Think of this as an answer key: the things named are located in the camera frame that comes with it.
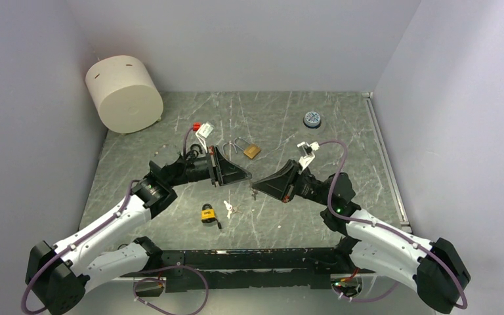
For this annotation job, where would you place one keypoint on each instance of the small brass padlock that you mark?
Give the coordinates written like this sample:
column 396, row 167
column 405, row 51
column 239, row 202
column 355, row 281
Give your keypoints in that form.
column 250, row 150

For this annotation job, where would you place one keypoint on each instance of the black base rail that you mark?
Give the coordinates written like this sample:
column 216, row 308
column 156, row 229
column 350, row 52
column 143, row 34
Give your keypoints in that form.
column 312, row 267

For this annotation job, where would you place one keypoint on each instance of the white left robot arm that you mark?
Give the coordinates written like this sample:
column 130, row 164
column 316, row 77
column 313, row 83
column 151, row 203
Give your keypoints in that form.
column 61, row 274

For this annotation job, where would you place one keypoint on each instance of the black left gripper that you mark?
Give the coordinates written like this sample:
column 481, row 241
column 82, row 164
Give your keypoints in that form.
column 227, row 172

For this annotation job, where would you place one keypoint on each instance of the large brass padlock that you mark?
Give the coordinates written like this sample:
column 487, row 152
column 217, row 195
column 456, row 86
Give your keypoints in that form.
column 226, row 148

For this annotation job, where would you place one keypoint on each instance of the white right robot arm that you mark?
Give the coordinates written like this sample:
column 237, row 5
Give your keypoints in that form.
column 433, row 269

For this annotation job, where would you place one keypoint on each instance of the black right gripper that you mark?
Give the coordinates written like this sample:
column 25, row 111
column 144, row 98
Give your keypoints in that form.
column 283, row 184

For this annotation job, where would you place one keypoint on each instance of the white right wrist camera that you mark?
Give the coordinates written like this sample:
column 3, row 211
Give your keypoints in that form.
column 307, row 152

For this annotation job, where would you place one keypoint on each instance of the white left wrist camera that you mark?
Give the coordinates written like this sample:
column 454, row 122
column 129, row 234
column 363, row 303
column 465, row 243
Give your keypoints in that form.
column 202, row 132

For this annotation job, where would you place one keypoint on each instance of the cream cylindrical container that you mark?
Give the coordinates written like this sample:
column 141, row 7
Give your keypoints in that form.
column 124, row 94

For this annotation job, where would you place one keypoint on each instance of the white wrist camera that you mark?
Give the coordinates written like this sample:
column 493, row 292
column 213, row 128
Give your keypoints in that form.
column 202, row 132
column 307, row 152

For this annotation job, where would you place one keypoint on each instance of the yellow black padlock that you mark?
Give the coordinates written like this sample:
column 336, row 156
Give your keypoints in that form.
column 209, row 217

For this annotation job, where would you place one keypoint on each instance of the silver key pair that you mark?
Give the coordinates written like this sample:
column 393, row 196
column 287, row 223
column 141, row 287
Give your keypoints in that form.
column 231, row 209

